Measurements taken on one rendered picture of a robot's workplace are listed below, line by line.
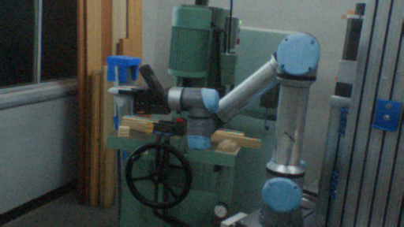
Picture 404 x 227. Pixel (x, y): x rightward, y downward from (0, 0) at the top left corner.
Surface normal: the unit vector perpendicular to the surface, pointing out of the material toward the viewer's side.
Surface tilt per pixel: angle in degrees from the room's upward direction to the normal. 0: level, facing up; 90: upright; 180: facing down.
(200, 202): 90
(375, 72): 90
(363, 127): 90
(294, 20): 90
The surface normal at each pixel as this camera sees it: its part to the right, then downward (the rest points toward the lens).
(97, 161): 0.92, 0.12
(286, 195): -0.25, 0.30
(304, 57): -0.22, 0.04
